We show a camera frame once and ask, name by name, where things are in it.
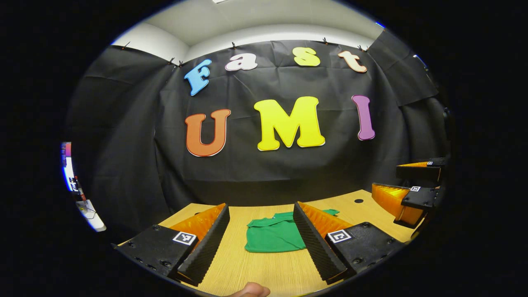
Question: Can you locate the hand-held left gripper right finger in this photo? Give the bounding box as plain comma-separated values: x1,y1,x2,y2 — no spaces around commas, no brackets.
293,201,405,285

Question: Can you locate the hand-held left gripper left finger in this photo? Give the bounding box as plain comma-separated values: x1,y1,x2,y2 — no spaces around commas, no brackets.
111,203,231,287

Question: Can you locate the lit screen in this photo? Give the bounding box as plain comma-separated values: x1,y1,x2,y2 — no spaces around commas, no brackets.
61,141,85,200

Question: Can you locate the green T-shirt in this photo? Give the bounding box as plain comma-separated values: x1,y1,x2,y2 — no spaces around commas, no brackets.
244,208,341,253

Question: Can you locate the white device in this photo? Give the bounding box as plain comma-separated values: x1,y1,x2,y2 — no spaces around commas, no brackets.
75,199,107,232

